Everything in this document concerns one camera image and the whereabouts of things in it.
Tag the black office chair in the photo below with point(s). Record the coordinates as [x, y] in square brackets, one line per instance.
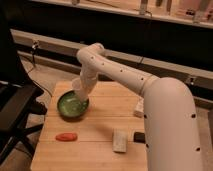
[18, 95]

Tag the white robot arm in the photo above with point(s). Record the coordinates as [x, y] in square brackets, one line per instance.
[170, 119]

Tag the black small block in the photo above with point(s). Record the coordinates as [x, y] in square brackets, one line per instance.
[139, 137]

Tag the orange carrot toy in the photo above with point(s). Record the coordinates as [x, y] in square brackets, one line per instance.
[66, 137]

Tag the white rectangular sponge block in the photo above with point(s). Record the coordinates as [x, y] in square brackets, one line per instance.
[119, 141]

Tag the green ceramic bowl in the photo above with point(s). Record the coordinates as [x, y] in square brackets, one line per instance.
[69, 106]

